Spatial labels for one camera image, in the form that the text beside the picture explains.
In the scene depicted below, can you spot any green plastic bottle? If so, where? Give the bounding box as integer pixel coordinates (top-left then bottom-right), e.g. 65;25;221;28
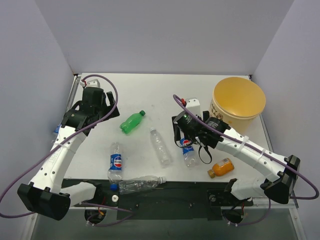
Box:
119;110;146;135

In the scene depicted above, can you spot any orange juice bottle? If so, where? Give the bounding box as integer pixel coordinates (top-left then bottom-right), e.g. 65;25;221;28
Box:
207;158;235;179

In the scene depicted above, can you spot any large clear plastic bottle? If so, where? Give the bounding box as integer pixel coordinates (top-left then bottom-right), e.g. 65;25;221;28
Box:
118;175;167;195

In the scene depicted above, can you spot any Pepsi bottle blue cap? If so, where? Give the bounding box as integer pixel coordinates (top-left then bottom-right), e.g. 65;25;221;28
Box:
107;142;123;191

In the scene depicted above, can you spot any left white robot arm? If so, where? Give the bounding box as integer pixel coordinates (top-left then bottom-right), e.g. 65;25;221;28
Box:
17;87;120;221

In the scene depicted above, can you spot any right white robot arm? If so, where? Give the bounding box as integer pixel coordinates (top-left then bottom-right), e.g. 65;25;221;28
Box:
172;111;301;205

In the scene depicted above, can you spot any yellow plastic bin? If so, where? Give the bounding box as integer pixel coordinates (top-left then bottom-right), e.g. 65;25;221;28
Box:
209;76;266;134

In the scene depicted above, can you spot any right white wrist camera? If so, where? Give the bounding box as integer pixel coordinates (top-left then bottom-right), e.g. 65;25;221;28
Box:
181;97;201;117

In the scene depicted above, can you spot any aluminium frame rail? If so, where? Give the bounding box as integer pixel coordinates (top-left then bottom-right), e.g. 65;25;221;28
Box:
65;74;82;112

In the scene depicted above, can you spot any blue label bottle at wall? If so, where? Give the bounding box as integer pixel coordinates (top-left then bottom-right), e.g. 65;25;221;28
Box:
53;124;61;138

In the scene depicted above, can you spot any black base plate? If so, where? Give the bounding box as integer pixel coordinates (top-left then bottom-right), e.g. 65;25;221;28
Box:
59;178;254;221

